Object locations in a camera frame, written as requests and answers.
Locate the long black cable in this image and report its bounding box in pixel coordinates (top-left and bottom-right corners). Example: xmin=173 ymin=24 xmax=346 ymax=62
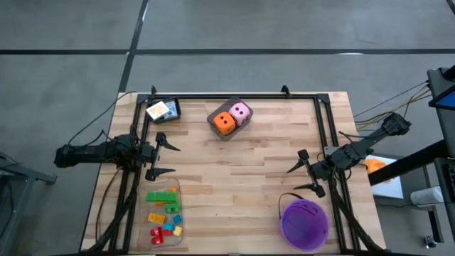
xmin=65 ymin=90 xmax=142 ymax=149

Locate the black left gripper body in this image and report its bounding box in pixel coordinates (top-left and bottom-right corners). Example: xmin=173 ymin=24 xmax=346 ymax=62
xmin=140 ymin=141 xmax=160 ymax=172

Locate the thin tan cable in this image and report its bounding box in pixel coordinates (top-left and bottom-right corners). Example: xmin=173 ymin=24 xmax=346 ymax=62
xmin=355 ymin=91 xmax=432 ymax=127

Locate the blue playing card box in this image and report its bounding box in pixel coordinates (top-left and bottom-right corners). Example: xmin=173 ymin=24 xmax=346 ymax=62
xmin=164 ymin=101 xmax=178 ymax=119

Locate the yellow-orange toy brick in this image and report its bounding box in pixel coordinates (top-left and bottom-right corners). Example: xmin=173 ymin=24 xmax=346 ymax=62
xmin=147 ymin=212 xmax=166 ymax=225

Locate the long green toy brick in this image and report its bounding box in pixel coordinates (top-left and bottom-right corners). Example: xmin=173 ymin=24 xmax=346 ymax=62
xmin=145 ymin=191 xmax=178 ymax=204

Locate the orange angled toy brick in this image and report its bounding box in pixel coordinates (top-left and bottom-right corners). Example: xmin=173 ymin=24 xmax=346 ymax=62
xmin=153 ymin=187 xmax=178 ymax=207

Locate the red stepped toy brick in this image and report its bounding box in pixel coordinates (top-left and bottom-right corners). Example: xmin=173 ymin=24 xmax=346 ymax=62
xmin=149 ymin=226 xmax=165 ymax=246

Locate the orange crumpled object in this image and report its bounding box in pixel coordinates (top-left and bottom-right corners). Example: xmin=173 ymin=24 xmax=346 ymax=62
xmin=365 ymin=158 xmax=388 ymax=176

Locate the clear plastic tub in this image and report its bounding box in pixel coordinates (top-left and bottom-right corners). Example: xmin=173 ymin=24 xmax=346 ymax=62
xmin=136 ymin=177 xmax=185 ymax=250

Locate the thin grey cable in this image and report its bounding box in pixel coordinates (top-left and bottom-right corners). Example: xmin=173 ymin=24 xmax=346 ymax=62
xmin=353 ymin=80 xmax=430 ymax=120

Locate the grey side table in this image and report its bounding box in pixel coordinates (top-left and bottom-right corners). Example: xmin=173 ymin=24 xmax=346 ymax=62
xmin=0 ymin=152 xmax=58 ymax=256

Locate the dark grey monitor stand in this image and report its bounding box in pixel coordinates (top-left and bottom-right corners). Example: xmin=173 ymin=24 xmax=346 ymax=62
xmin=426 ymin=65 xmax=455 ymax=159

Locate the black aluminium rig frame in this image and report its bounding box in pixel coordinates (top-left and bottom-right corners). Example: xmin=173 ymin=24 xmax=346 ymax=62
xmin=85 ymin=85 xmax=387 ymax=255

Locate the grey translucent plastic bin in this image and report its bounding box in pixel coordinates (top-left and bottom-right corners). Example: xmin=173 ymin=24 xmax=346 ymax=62
xmin=206 ymin=96 xmax=255 ymax=142

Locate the pink foam die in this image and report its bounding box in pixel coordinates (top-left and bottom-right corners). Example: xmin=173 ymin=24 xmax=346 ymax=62
xmin=227 ymin=102 xmax=250 ymax=126

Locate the black diagonal beam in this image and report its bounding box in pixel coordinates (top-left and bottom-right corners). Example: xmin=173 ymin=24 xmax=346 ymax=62
xmin=368 ymin=139 xmax=455 ymax=186

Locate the white sheet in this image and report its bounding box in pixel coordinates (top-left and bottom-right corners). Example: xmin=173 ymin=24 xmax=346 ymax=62
xmin=365 ymin=155 xmax=405 ymax=200

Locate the orange foam die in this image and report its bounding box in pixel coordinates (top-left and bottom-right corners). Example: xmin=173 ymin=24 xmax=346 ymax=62
xmin=213 ymin=112 xmax=237 ymax=137

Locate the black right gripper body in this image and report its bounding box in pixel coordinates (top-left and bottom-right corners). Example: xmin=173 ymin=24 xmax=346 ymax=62
xmin=306 ymin=159 xmax=332 ymax=183

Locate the blue screen monitor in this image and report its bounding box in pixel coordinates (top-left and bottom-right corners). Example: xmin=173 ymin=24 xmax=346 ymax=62
xmin=428 ymin=83 xmax=455 ymax=111

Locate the dark equipment cabinet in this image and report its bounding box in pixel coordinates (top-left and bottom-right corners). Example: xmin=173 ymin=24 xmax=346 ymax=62
xmin=434 ymin=156 xmax=455 ymax=214

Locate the white paper roll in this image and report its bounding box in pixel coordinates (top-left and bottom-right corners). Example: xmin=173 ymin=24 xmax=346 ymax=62
xmin=409 ymin=186 xmax=445 ymax=208

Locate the small black slatted basket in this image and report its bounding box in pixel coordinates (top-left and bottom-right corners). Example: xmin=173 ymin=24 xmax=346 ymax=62
xmin=151 ymin=97 xmax=182 ymax=124

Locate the purple bucket with handle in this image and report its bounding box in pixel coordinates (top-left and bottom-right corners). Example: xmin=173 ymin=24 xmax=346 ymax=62
xmin=278 ymin=192 xmax=330 ymax=252

